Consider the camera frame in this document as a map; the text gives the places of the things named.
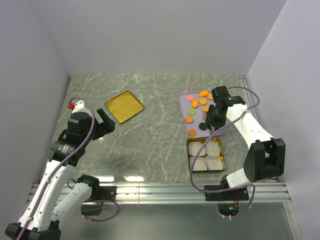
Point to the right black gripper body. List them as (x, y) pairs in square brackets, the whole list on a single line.
[(214, 119)]

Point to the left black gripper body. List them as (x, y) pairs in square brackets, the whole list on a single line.
[(99, 130)]

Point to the orange round dotted cookie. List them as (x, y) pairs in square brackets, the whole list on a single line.
[(205, 109)]

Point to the black sandwich cookie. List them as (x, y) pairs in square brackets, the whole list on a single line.
[(203, 126)]

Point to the lavender plastic tray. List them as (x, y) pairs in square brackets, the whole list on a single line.
[(198, 117)]

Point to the orange pumpkin cookie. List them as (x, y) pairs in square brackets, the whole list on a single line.
[(194, 103)]

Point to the gold cookie tin base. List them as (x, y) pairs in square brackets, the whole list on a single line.
[(221, 156)]

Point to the metal tongs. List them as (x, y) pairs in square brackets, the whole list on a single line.
[(212, 128)]

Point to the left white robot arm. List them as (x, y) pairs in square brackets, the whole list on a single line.
[(45, 218)]

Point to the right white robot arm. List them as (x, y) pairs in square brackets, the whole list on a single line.
[(266, 155)]

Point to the orange round cookie top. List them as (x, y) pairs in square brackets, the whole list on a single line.
[(203, 101)]

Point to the orange fish cookie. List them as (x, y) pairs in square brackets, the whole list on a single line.
[(203, 94)]

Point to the gold tin lid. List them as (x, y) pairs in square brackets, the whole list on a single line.
[(124, 106)]

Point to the green round cookie left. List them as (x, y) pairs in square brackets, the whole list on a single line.
[(191, 111)]

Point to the pink round cookie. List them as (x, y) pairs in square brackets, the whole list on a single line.
[(190, 98)]

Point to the orange chocolate chip cookie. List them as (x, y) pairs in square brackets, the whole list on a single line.
[(192, 133)]

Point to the white paper cup back-right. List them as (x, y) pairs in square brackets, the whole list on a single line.
[(212, 149)]

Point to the white paper cup front-right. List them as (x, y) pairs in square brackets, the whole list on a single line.
[(214, 163)]

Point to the white paper cup front-left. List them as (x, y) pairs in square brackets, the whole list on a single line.
[(200, 164)]

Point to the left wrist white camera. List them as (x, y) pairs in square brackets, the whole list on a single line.
[(79, 107)]

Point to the aluminium rail frame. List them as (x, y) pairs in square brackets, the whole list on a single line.
[(146, 158)]

